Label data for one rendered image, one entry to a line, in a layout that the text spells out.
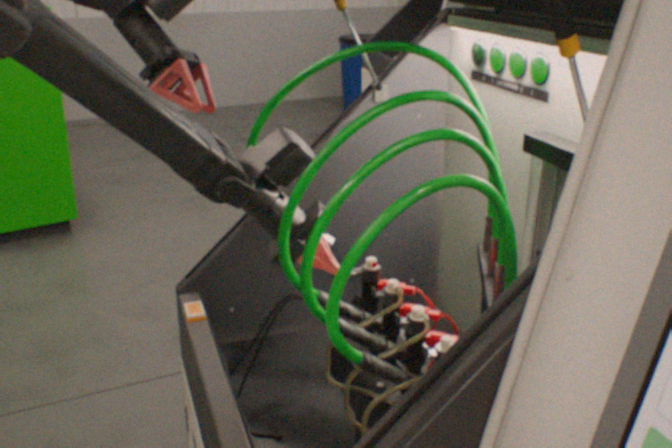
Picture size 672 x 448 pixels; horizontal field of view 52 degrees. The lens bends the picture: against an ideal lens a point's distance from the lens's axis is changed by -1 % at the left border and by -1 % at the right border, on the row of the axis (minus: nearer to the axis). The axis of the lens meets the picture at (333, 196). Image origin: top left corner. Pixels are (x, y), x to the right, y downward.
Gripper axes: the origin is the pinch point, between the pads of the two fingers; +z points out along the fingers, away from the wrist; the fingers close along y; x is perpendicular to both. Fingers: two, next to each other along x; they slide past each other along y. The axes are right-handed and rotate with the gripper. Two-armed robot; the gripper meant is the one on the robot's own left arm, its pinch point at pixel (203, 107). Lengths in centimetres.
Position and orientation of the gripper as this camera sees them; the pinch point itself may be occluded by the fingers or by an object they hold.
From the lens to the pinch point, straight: 109.8
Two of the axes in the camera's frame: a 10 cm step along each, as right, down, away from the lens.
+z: 6.3, 7.7, -0.9
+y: 2.6, -1.0, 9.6
